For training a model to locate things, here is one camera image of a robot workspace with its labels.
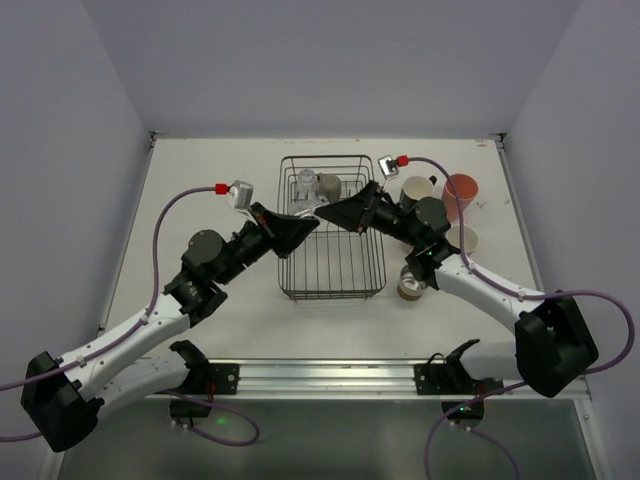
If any black mug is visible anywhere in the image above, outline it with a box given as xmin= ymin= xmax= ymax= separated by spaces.
xmin=398 ymin=176 xmax=437 ymax=212

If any clear glass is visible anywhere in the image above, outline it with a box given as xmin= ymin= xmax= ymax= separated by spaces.
xmin=295 ymin=169 xmax=318 ymax=201
xmin=287 ymin=196 xmax=330 ymax=218

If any beige brown cup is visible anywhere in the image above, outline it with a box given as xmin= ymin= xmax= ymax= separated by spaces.
xmin=397 ymin=266 xmax=427 ymax=301

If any pink tall cup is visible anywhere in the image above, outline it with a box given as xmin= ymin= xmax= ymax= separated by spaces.
xmin=441 ymin=173 xmax=479 ymax=222

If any beige tall cup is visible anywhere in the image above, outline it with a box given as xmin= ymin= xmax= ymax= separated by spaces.
xmin=445 ymin=224 xmax=479 ymax=255

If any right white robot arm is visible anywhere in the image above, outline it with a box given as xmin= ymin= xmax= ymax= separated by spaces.
xmin=315 ymin=181 xmax=599 ymax=398

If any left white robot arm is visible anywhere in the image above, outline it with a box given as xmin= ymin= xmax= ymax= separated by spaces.
xmin=20 ymin=203 xmax=319 ymax=452

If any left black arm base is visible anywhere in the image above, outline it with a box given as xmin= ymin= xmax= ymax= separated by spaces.
xmin=169 ymin=363 xmax=239 ymax=421

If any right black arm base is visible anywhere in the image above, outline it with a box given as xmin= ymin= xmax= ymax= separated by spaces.
xmin=413 ymin=353 xmax=485 ymax=428

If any grey-beige small mug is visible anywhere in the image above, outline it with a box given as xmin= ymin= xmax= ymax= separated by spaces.
xmin=318 ymin=174 xmax=342 ymax=203

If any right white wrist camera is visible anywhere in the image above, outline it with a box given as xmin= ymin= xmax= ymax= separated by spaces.
xmin=378 ymin=155 xmax=399 ymax=180

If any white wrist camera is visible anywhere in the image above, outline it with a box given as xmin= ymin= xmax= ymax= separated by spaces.
xmin=378 ymin=155 xmax=399 ymax=180
xmin=227 ymin=180 xmax=254 ymax=211

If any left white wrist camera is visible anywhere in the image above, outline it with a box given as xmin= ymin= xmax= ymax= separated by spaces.
xmin=227 ymin=180 xmax=254 ymax=211

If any wire dish rack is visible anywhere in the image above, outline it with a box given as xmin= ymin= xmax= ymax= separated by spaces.
xmin=277 ymin=155 xmax=386 ymax=301

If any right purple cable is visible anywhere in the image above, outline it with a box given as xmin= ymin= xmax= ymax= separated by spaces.
xmin=424 ymin=154 xmax=636 ymax=480

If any purple cable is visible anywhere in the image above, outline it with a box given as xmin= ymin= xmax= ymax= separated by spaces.
xmin=0 ymin=182 xmax=261 ymax=447
xmin=424 ymin=154 xmax=636 ymax=480

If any aluminium mounting rail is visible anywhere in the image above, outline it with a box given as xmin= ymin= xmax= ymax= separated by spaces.
xmin=124 ymin=357 xmax=586 ymax=401

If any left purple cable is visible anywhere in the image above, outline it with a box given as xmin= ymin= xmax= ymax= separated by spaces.
xmin=0 ymin=182 xmax=261 ymax=447

